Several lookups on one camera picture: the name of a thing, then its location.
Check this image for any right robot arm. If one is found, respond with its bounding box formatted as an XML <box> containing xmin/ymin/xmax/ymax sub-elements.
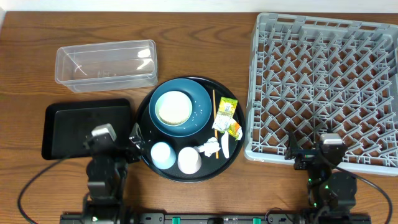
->
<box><xmin>284</xmin><ymin>132</ymin><xmax>357</xmax><ymax>223</ymax></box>

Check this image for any pale green bowl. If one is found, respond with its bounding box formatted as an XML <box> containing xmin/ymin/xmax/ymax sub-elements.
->
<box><xmin>155</xmin><ymin>91</ymin><xmax>193</xmax><ymax>126</ymax></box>

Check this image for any wooden chopstick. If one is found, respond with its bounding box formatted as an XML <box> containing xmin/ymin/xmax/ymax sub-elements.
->
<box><xmin>212</xmin><ymin>89</ymin><xmax>219</xmax><ymax>159</ymax></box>

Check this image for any orange green torn wrapper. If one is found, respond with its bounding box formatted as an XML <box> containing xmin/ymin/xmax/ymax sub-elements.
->
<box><xmin>228</xmin><ymin>119</ymin><xmax>243</xmax><ymax>141</ymax></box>

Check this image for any crumpled white tissue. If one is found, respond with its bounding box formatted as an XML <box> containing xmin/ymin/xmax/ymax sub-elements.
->
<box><xmin>194</xmin><ymin>137</ymin><xmax>221</xmax><ymax>157</ymax></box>

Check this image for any light blue cup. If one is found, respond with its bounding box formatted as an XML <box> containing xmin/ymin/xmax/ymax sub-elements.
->
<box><xmin>150</xmin><ymin>142</ymin><xmax>177</xmax><ymax>170</ymax></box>

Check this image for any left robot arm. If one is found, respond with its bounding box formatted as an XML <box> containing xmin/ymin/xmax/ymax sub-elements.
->
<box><xmin>79</xmin><ymin>123</ymin><xmax>144</xmax><ymax>224</ymax></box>

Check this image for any grey dishwasher rack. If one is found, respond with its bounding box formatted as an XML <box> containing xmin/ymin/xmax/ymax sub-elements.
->
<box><xmin>244</xmin><ymin>13</ymin><xmax>397</xmax><ymax>176</ymax></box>

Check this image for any round black serving tray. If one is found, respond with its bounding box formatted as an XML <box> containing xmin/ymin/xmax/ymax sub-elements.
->
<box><xmin>130</xmin><ymin>77</ymin><xmax>244</xmax><ymax>182</ymax></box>

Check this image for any white pink cup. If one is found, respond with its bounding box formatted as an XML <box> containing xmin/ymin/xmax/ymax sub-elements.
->
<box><xmin>177</xmin><ymin>147</ymin><xmax>201</xmax><ymax>175</ymax></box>

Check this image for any black rectangular tray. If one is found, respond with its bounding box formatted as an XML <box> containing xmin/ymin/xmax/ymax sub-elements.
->
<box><xmin>42</xmin><ymin>98</ymin><xmax>132</xmax><ymax>160</ymax></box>

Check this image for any green yellow snack wrapper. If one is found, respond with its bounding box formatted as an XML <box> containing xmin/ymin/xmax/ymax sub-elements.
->
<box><xmin>212</xmin><ymin>97</ymin><xmax>238</xmax><ymax>133</ymax></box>

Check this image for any white plastic spoon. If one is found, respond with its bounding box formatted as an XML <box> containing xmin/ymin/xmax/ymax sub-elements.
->
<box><xmin>221</xmin><ymin>132</ymin><xmax>229</xmax><ymax>159</ymax></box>

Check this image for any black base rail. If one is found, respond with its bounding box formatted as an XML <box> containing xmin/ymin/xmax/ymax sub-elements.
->
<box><xmin>59</xmin><ymin>213</ymin><xmax>371</xmax><ymax>224</ymax></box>

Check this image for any clear plastic bin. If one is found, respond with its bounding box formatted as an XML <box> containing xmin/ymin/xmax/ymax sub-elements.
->
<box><xmin>55</xmin><ymin>39</ymin><xmax>158</xmax><ymax>93</ymax></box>

